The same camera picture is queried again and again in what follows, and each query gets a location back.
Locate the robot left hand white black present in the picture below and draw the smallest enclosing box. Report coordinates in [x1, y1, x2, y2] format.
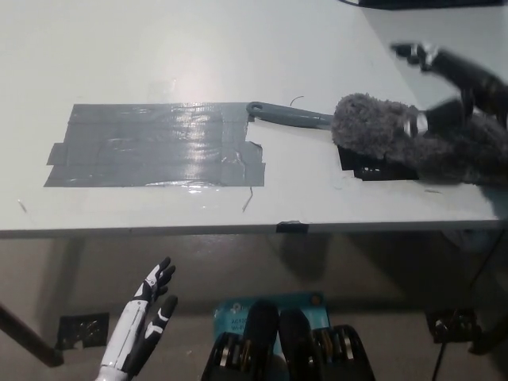
[98, 256, 179, 376]

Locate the grey fluffy duster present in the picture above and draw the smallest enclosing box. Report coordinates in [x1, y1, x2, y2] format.
[245, 92, 508, 187]

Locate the black device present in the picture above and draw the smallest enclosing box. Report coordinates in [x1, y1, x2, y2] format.
[356, 0, 508, 8]

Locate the grey duct tape patch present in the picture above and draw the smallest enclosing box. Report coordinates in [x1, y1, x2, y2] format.
[42, 102, 266, 189]

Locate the black table leg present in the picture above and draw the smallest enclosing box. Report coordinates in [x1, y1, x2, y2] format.
[0, 302, 65, 368]

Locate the black marked tape spot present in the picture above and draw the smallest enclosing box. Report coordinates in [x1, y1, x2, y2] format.
[336, 144, 418, 183]

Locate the robot right hand black silver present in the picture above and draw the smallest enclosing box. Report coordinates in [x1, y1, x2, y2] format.
[390, 40, 508, 137]

